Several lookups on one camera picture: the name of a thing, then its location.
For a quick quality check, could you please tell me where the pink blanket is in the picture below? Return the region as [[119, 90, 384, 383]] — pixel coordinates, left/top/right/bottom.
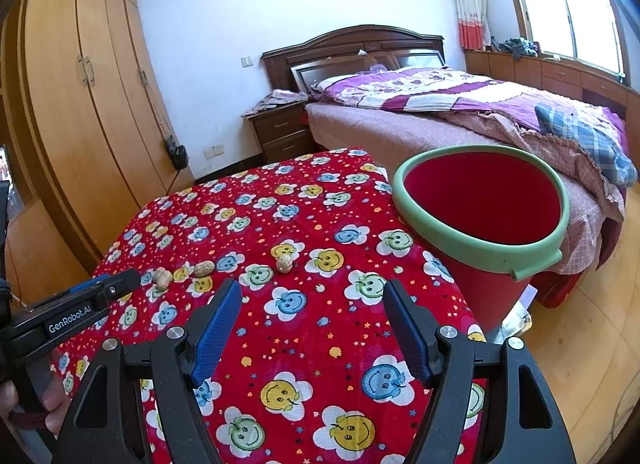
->
[[435, 108, 626, 225]]

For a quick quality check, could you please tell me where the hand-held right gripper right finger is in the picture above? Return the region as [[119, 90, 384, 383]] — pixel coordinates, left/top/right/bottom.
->
[[382, 278, 576, 464]]

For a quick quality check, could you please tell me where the blue plaid pillow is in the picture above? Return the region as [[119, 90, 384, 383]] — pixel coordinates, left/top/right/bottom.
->
[[534, 104, 632, 189]]

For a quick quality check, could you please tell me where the red smiley-flower tablecloth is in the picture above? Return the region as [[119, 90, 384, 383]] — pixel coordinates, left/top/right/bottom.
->
[[52, 146, 493, 464]]

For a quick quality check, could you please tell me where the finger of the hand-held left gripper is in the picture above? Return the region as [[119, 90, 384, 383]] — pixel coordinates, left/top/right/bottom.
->
[[35, 275, 118, 309], [96, 269, 143, 303]]

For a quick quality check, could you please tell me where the red bucket with green rim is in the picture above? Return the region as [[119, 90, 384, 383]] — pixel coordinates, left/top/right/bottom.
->
[[391, 145, 571, 335]]

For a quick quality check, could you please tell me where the dark wooden nightstand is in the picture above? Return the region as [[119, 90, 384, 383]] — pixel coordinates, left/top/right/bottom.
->
[[242, 101, 311, 165]]

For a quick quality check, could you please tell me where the purple patterned quilt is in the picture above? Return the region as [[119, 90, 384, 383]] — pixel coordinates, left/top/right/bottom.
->
[[310, 66, 628, 145]]

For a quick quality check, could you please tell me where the light wooden wardrobe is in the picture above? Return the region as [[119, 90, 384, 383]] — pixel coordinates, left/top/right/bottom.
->
[[0, 0, 196, 285]]

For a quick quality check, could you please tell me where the wooden window cabinet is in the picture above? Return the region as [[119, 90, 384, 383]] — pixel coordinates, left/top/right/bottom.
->
[[464, 48, 640, 169]]

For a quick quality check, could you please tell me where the wooden framed window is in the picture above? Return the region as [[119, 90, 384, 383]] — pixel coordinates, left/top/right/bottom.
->
[[502, 0, 628, 77]]

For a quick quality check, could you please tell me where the person's left hand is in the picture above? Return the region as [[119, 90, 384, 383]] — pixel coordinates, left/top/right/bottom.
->
[[0, 348, 76, 445]]

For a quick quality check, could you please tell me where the pile of pink clothes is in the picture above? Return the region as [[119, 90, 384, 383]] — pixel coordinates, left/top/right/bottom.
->
[[250, 88, 310, 112]]

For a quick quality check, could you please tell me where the dark wooden bed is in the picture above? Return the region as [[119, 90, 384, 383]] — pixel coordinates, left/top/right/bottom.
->
[[261, 25, 628, 309]]

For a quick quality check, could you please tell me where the black hanging pouch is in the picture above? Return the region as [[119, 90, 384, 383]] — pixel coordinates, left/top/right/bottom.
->
[[164, 135, 190, 169]]

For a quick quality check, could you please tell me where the blue clothes heap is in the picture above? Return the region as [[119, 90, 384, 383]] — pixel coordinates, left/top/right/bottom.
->
[[497, 36, 541, 58]]

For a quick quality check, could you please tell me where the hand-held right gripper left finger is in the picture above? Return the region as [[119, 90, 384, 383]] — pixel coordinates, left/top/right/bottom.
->
[[55, 278, 244, 464]]

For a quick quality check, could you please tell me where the floral curtain with red hem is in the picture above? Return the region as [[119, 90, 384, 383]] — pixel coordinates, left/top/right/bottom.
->
[[450, 0, 493, 52]]

